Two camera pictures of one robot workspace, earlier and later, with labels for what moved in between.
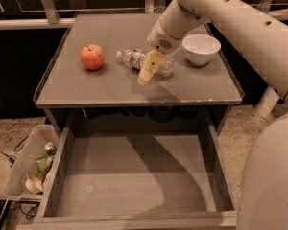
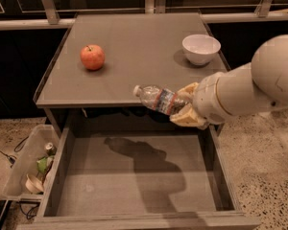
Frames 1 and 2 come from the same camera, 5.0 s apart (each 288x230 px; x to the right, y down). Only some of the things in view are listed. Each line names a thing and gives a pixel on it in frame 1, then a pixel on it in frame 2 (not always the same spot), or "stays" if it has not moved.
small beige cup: x=33 y=184 stays
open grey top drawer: x=149 y=182 stays
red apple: x=91 y=57 stays
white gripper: x=159 y=38 -> x=206 y=97
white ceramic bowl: x=201 y=48 stays
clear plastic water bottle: x=134 y=58 -> x=161 y=99
